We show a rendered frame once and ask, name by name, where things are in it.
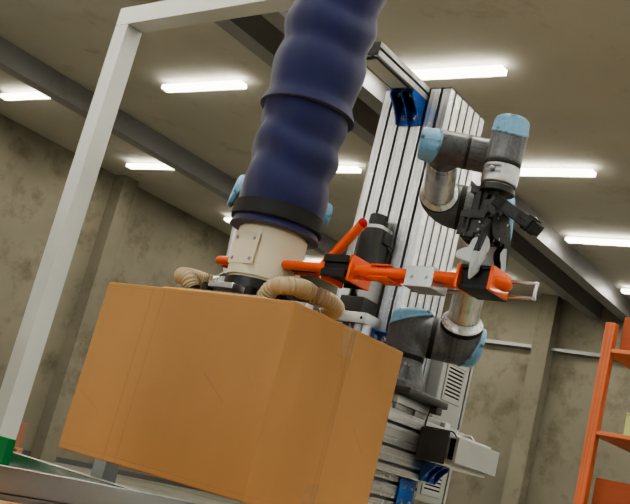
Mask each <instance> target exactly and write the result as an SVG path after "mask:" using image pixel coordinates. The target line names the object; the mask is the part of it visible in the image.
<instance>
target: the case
mask: <svg viewBox="0 0 630 504"><path fill-rule="evenodd" d="M402 357H403V352H401V351H399V350H397V349H395V348H393V347H391V346H389V345H387V344H385V343H382V342H380V341H378V340H376V339H374V338H372V337H370V336H368V335H366V334H363V333H361V332H359V331H357V330H355V329H353V328H351V327H349V326H347V325H344V324H342V323H340V322H338V321H336V320H334V319H332V318H330V317H328V316H326V315H323V314H321V313H319V312H317V311H315V310H313V309H311V308H309V307H307V306H304V305H302V304H300V303H298V302H296V301H289V300H279V299H269V298H260V297H250V296H241V295H231V294H221V293H212V292H202V291H193V290H183V289H173V288H164V287H154V286H145V285H135V284H125V283H116V282H109V284H108V288H107V291H106V294H105V297H104V301H103V304H102V307H101V310H100V313H99V317H98V320H97V323H96V326H95V329H94V333H93V336H92V339H91V342H90V346H89V349H88V352H87V355H86V358H85V362H84V365H83V368H82V371H81V374H80V378H79V381H78V384H77V387H76V391H75V394H74V397H73V400H72V403H71V407H70V410H69V413H68V416H67V419H66V423H65V426H64V429H63V432H62V436H61V439H60V442H59V445H58V446H59V447H60V448H63V449H66V450H70V451H73V452H76V453H80V454H83V455H86V456H90V457H93V458H96V459H100V460H103V461H106V462H110V463H113V464H116V465H120V466H123V467H126V468H130V469H133V470H136V471H140V472H143V473H146V474H150V475H153V476H156V477H160V478H163V479H166V480H170V481H173V482H176V483H180V484H183V485H186V486H189V487H193V488H196V489H199V490H203V491H206V492H209V493H213V494H216V495H219V496H223V497H226V498H229V499H233V500H236V501H239V502H243V503H248V504H368V501H369V497H370V492H371V488H372V484H373V480H374V475H375V471H376V467H377V463H378V458H379V454H380V450H381V446H382V441H383V437H384V433H385V429H386V424H387V420H388V416H389V412H390V408H391V403H392V399H393V395H394V391H395V386H396V382H397V378H398V374H399V369H400V365H401V361H402Z"/></svg>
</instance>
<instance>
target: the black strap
mask: <svg viewBox="0 0 630 504"><path fill-rule="evenodd" d="M240 212H251V213H258V214H263V215H268V216H273V217H277V218H280V219H284V220H287V221H290V222H293V223H295V224H298V225H300V226H302V227H304V228H306V229H308V230H310V231H311V232H313V233H314V234H315V235H316V236H317V238H318V242H319V241H320V240H321V238H322V234H323V231H324V227H325V224H324V222H323V220H322V219H321V218H320V217H318V216H317V215H315V214H314V213H312V212H310V211H308V210H306V209H304V208H301V207H299V206H296V205H293V204H290V203H287V202H284V201H280V200H276V199H271V198H266V197H259V196H242V197H239V198H237V199H235V201H234V205H233V208H232V212H231V217H232V218H233V216H234V215H235V214H236V213H240Z"/></svg>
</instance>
